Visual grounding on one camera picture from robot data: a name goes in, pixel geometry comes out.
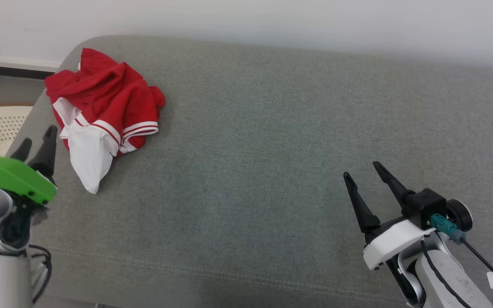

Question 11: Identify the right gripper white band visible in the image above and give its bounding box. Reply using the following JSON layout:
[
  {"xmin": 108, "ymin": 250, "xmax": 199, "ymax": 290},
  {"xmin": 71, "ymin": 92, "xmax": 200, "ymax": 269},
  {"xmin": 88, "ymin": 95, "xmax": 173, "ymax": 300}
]
[{"xmin": 343, "ymin": 161, "xmax": 436, "ymax": 271}]

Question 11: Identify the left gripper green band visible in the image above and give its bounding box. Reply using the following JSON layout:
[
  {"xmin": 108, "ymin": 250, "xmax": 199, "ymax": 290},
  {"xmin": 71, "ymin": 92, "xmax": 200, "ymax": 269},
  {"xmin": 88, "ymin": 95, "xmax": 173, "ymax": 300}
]
[{"xmin": 0, "ymin": 125, "xmax": 58, "ymax": 223}]

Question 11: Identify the red white basketball jersey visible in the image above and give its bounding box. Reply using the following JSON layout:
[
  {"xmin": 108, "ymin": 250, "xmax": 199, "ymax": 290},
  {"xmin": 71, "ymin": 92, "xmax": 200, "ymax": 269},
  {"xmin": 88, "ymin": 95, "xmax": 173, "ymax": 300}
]
[{"xmin": 44, "ymin": 48, "xmax": 166, "ymax": 195}]

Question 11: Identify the dark baseboard strip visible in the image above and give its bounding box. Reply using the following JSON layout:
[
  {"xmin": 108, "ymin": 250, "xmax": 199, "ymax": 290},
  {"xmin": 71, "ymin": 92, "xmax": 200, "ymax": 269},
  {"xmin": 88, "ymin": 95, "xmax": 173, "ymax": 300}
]
[{"xmin": 0, "ymin": 55, "xmax": 61, "ymax": 80}]

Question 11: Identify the grey fabric sofa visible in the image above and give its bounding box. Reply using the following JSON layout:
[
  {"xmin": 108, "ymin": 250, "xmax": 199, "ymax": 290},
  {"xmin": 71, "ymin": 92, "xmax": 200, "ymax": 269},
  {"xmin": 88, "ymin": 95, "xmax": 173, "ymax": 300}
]
[{"xmin": 6, "ymin": 35, "xmax": 493, "ymax": 308}]

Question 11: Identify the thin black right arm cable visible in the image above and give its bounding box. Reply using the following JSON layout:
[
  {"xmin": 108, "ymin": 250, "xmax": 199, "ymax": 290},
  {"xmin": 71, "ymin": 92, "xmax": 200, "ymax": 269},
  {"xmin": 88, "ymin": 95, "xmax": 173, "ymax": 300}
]
[{"xmin": 421, "ymin": 240, "xmax": 472, "ymax": 308}]

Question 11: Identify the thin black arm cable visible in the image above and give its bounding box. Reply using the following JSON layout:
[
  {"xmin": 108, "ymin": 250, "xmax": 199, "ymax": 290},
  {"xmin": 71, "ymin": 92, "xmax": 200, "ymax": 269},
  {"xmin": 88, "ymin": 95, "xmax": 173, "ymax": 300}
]
[
  {"xmin": 26, "ymin": 245, "xmax": 53, "ymax": 304},
  {"xmin": 421, "ymin": 240, "xmax": 472, "ymax": 308}
]

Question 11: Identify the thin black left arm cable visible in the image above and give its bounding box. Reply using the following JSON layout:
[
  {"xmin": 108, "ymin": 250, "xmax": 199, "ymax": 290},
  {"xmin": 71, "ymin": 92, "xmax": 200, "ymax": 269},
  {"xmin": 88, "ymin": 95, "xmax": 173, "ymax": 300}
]
[{"xmin": 26, "ymin": 245, "xmax": 53, "ymax": 304}]

